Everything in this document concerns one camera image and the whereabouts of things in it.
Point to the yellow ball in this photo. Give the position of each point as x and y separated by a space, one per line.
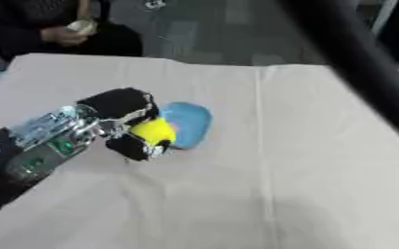
154 130

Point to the person's hand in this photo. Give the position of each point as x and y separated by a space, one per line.
64 35

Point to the person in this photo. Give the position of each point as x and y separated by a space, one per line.
44 22

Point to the black diagonal pole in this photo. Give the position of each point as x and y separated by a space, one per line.
359 61

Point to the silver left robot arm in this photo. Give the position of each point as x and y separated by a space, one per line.
32 146

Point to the white object in hand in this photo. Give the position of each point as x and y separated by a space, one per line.
84 26

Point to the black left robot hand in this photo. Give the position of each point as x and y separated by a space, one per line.
116 103

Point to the blue round plush toy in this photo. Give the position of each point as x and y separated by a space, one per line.
190 124

